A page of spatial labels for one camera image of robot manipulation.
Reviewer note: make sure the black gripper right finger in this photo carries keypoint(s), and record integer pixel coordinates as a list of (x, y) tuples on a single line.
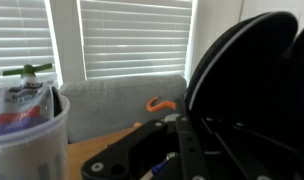
[(232, 153)]

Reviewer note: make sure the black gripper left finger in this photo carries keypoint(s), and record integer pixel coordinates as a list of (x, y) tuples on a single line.
[(125, 156)]

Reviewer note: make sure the grey couch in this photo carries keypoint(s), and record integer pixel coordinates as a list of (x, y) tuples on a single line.
[(118, 100)]

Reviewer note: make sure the orange octopus plush toy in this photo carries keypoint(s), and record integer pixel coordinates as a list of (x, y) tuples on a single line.
[(160, 106)]

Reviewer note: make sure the clear plastic container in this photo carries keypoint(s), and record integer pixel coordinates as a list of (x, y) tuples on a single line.
[(28, 153)]

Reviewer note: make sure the squeeze pouch with green cap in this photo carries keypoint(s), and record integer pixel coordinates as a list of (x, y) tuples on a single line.
[(22, 103)]

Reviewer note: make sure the white window blinds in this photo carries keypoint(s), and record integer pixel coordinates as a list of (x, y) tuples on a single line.
[(18, 33), (135, 36)]

